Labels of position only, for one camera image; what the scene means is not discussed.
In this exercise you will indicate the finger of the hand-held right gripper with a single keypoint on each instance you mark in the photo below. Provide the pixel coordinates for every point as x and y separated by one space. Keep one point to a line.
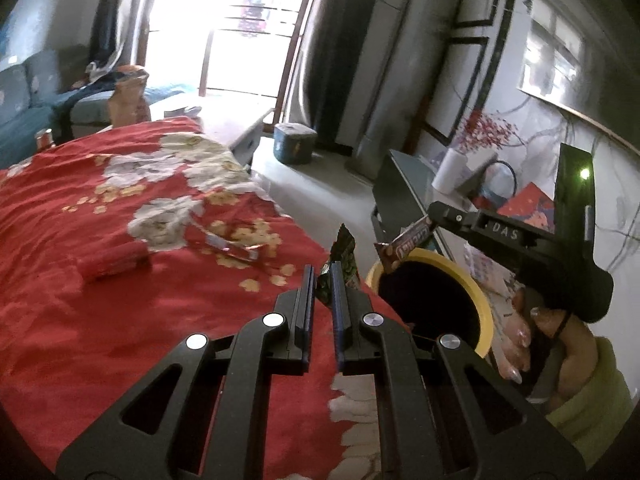
452 220

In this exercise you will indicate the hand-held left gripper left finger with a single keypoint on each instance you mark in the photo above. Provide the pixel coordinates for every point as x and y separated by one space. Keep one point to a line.
310 300

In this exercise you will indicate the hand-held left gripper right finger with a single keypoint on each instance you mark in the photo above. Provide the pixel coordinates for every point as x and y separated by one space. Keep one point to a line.
337 305

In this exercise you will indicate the yellow rimmed bin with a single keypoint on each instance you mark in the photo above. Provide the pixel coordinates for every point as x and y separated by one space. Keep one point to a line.
450 265

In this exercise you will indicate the green snack wrapper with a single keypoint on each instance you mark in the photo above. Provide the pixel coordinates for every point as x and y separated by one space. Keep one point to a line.
342 260

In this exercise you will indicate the brown chocolate bar wrapper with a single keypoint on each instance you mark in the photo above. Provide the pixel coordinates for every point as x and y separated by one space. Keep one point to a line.
405 245

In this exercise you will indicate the person's right forearm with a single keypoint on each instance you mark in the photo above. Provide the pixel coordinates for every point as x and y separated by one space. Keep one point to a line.
595 410

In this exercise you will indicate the person's right hand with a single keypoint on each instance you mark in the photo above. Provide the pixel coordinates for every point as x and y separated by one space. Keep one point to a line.
550 355

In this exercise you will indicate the white paper roll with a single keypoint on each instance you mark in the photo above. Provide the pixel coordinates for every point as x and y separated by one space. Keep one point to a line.
448 170

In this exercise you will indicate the round black framed mirror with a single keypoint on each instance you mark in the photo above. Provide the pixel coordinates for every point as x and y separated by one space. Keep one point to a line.
500 185

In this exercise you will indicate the colourful portrait painting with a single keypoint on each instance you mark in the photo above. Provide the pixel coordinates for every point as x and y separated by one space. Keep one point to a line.
525 205

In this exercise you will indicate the red flower branches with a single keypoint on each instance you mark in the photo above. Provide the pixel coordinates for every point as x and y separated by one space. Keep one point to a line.
487 130

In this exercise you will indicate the red and blue wrapper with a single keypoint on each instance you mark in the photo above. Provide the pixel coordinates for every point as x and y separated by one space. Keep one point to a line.
225 245

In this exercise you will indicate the grey standing air conditioner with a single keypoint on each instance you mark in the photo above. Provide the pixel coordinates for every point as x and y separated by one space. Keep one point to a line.
400 75

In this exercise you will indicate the blue storage box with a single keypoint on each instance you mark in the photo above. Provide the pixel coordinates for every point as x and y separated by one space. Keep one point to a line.
295 142

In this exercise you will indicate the grey coffee table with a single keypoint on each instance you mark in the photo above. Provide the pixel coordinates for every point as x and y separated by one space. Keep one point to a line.
230 125

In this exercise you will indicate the dark grey curtain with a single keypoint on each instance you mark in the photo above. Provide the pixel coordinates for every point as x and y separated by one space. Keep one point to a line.
340 50

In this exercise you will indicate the red crinkled packet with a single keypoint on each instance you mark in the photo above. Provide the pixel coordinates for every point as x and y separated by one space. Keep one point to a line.
110 260

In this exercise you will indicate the red floral blanket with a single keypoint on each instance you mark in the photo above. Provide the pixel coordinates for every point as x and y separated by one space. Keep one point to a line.
100 335

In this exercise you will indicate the large window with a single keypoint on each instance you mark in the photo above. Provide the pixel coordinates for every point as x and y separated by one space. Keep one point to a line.
240 50

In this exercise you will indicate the red can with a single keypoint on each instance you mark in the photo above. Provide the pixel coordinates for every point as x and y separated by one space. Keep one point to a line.
44 138

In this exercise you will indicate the dark blue curtain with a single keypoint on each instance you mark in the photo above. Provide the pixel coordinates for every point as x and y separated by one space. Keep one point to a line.
120 20

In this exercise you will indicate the blue sofa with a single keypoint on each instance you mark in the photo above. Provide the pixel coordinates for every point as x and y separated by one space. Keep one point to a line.
25 95

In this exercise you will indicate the wall mounted television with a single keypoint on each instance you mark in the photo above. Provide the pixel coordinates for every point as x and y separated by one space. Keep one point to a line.
560 60

